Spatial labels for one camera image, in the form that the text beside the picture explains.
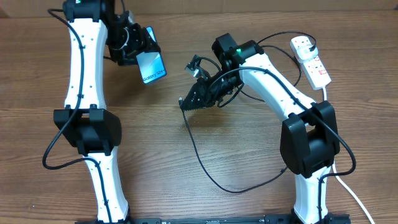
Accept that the white power strip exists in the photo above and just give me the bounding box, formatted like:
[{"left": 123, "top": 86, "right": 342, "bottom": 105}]
[{"left": 290, "top": 35, "right": 331, "bottom": 90}]

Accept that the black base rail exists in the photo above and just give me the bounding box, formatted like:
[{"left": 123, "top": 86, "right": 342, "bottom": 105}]
[{"left": 75, "top": 213, "right": 351, "bottom": 224}]

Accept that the white charger plug adapter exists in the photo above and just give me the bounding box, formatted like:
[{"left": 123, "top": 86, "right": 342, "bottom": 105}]
[{"left": 295, "top": 45, "right": 318, "bottom": 63}]

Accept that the black USB charging cable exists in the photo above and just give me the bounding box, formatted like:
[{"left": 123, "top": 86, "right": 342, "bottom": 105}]
[{"left": 178, "top": 30, "right": 318, "bottom": 194}]

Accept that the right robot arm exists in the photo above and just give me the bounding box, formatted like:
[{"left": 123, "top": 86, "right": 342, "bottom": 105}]
[{"left": 179, "top": 34, "right": 340, "bottom": 223}]

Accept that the white power strip cord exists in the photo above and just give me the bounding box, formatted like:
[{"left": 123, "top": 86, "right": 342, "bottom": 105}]
[{"left": 322, "top": 86, "right": 376, "bottom": 224}]

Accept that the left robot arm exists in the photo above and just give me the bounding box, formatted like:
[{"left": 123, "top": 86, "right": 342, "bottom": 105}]
[{"left": 53, "top": 1, "right": 167, "bottom": 223}]

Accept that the Samsung Galaxy smartphone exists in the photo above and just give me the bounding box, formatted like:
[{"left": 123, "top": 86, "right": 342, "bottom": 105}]
[{"left": 136, "top": 27, "right": 167, "bottom": 84}]

